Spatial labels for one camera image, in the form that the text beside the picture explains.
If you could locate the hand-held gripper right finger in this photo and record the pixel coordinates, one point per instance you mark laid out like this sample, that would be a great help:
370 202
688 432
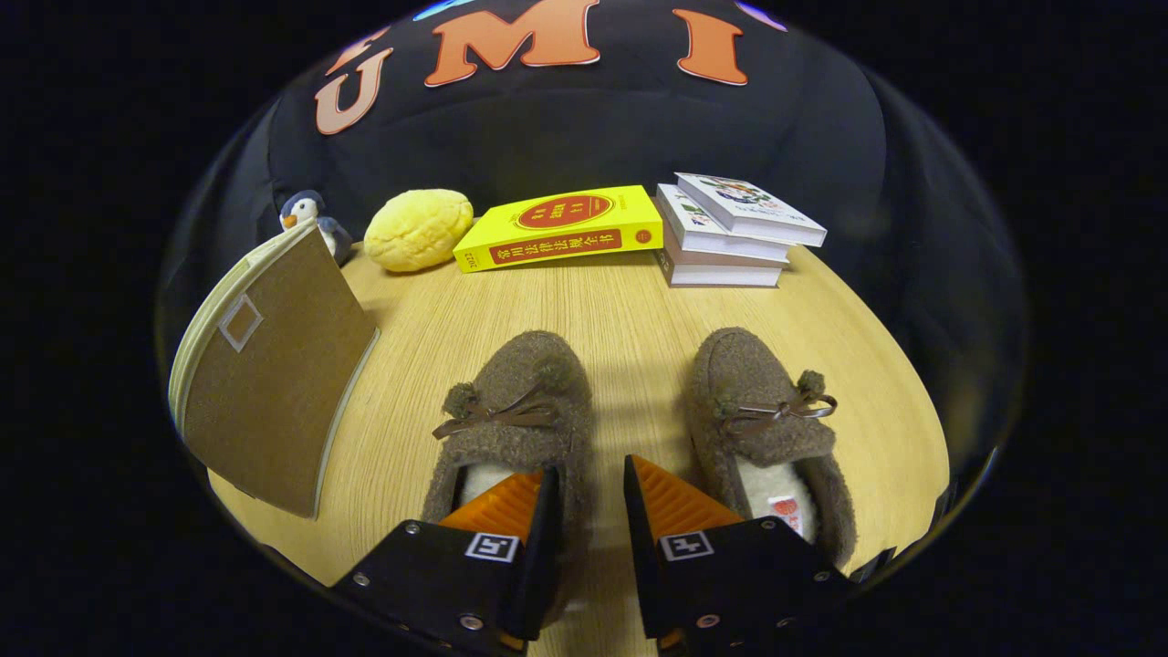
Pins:
639 566

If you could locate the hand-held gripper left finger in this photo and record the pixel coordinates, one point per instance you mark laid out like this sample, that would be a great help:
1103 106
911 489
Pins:
547 547

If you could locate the brown fuzzy shoe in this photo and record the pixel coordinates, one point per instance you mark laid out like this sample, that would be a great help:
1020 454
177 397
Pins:
757 365
520 365

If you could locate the brown fabric storage box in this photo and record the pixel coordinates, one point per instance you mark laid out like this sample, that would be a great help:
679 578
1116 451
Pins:
274 383

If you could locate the yellow book red label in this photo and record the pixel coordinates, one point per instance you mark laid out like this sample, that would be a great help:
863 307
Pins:
566 219

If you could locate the yellow bun plush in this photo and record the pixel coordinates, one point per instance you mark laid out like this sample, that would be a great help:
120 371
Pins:
418 230

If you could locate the black backdrop cloth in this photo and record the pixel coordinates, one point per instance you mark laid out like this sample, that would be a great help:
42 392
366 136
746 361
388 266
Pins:
593 137

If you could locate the penguin plush toy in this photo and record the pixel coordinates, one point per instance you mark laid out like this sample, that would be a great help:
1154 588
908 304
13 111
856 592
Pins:
306 210

